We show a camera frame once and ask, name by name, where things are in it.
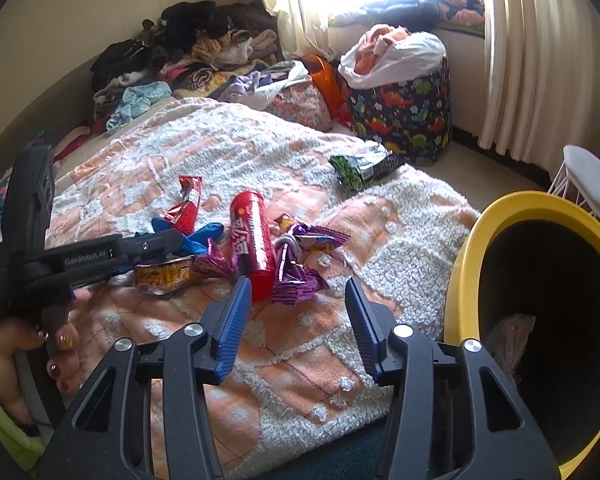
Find light blue crumpled cloth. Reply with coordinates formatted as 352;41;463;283
106;81;172;133

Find lime green sleeve forearm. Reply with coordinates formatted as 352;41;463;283
0;324;48;474

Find left hand painted nails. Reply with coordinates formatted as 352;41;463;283
0;318;85;426

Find pile of clothes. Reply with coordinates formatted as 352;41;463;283
91;0;282;122

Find red small candy wrapper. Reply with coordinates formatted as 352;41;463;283
163;176;202;236

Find cream curtain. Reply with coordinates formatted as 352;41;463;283
262;0;600;174

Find blue wrapper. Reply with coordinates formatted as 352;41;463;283
151;217;224;257

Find dinosaur print laundry basket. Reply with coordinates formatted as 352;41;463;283
346;60;453;166

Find dark jacket on sill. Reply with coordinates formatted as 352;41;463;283
334;0;440;32

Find purple snack wrapper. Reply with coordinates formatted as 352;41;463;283
271;214;351;306

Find orange patterned cloth on sill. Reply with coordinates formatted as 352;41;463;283
437;0;486;27

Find orange bag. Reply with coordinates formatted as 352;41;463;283
301;53;350;124

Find white wire stool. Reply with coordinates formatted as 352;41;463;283
548;144;600;222

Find orange yellow snack wrapper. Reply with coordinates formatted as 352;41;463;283
133;238;232;296

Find yellow rim trash bin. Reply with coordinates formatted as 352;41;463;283
444;191;600;479

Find white bag with clothes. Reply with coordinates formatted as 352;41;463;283
338;24;446;90

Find orange white chenille blanket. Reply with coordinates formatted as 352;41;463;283
47;98;478;479

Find floral pink bag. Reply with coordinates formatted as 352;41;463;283
265;80;332;132

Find red cylindrical snack tube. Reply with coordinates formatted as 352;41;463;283
230;190;276;302

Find green black snack packet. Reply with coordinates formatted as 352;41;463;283
328;142;404;193

